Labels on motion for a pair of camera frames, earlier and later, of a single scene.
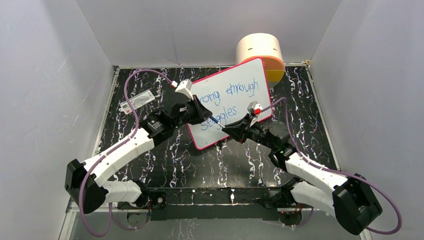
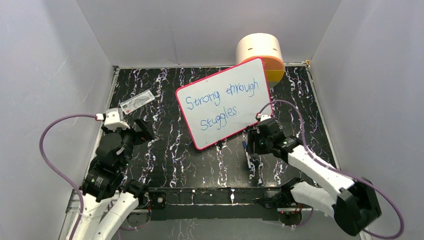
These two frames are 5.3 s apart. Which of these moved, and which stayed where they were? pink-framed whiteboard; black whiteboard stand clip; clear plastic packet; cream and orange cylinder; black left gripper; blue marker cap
Moved: blue marker cap; black left gripper
Stayed: cream and orange cylinder; clear plastic packet; black whiteboard stand clip; pink-framed whiteboard
